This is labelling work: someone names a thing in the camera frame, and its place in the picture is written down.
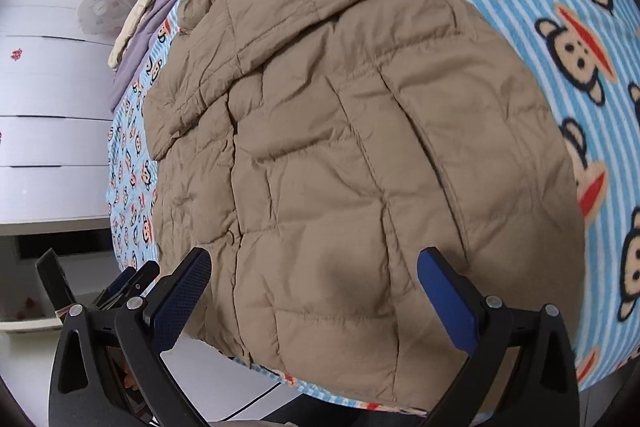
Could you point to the cream folded garment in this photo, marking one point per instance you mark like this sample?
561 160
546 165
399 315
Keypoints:
129 28

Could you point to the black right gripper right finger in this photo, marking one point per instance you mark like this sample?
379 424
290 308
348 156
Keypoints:
542 388

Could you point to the white round cushion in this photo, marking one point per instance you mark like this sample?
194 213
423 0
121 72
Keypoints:
103 17

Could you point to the khaki puffer jacket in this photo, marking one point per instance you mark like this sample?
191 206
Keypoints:
315 147

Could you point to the white drawer cabinet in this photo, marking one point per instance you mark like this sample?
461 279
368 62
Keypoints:
55 115

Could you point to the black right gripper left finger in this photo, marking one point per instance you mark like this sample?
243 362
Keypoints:
108 368

